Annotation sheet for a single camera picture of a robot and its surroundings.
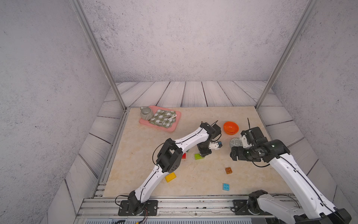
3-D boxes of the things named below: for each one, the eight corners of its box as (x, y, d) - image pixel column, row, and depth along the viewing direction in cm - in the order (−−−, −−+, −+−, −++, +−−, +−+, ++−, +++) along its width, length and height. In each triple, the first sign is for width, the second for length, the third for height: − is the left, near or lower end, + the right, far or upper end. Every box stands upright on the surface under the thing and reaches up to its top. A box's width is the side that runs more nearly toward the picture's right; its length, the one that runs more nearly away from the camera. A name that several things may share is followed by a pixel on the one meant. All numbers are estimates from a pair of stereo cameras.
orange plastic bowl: (229, 137, 103) (231, 134, 100) (219, 129, 108) (220, 126, 105) (239, 130, 107) (240, 127, 104) (229, 122, 113) (230, 119, 110)
